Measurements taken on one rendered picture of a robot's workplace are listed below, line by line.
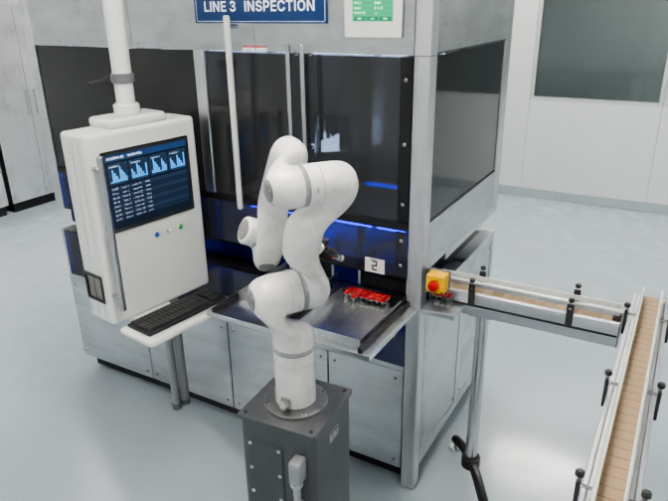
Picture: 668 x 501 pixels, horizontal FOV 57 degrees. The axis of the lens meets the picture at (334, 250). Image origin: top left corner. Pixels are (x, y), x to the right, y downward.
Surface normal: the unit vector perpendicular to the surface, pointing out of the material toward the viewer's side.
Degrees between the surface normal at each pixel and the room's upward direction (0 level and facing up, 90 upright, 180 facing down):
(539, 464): 0
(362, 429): 90
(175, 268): 90
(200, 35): 90
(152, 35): 90
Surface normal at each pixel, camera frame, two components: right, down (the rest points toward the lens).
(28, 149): 0.87, 0.17
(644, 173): -0.49, 0.33
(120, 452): -0.01, -0.93
